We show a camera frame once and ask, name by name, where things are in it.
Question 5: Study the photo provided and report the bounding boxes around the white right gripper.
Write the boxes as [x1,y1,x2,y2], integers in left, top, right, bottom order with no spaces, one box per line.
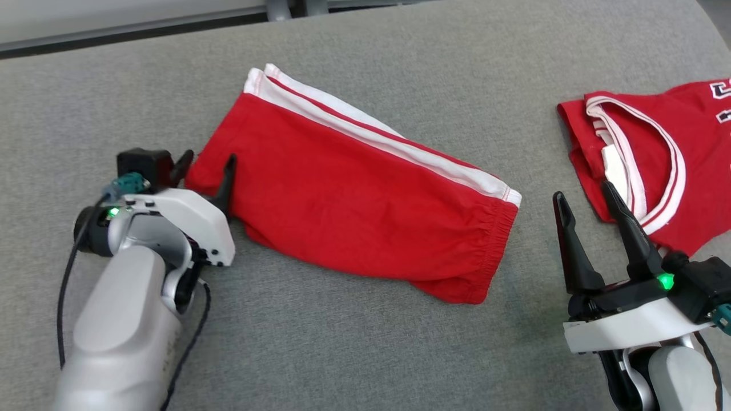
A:
[552,181,714,354]

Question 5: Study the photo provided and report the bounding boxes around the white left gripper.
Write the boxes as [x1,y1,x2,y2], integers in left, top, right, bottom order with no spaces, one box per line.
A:
[123,150,238,268]

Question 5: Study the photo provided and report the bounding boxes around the red shirt white sleeves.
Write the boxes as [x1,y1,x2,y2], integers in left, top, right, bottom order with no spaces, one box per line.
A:
[557,79,731,257]

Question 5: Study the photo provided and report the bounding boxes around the red shorts white side stripes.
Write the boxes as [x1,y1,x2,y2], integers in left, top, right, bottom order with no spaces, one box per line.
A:
[184,63,523,305]

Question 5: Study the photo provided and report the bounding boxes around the grey fabric sofa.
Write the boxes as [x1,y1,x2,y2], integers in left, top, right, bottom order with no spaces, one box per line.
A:
[0,0,731,411]

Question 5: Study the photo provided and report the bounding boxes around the black cable teal plug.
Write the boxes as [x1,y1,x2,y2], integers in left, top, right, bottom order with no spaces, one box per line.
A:
[694,303,731,411]
[56,173,150,369]

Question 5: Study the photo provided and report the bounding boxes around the thin black cable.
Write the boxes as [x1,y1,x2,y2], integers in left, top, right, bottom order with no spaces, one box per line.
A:
[160,277,212,411]

